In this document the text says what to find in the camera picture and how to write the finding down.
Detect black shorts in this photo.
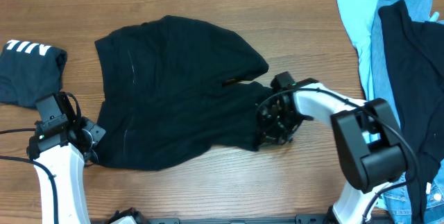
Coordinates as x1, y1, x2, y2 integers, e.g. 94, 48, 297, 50
94, 16, 271, 171

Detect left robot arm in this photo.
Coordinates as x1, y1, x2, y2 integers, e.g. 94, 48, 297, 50
28, 117, 105, 224

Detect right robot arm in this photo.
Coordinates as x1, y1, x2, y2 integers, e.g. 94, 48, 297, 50
256, 73, 415, 223

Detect folded black shirt white letters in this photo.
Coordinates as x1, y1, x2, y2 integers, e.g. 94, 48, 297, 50
1, 40, 67, 109

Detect light blue shirt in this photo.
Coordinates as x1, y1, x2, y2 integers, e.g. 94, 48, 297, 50
334, 0, 389, 211

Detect black garment in pile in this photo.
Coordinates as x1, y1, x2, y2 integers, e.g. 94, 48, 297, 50
377, 0, 444, 224

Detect blue denim jeans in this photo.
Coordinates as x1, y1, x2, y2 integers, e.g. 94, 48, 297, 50
370, 0, 444, 224

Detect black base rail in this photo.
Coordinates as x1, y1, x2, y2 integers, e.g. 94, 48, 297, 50
147, 214, 330, 224

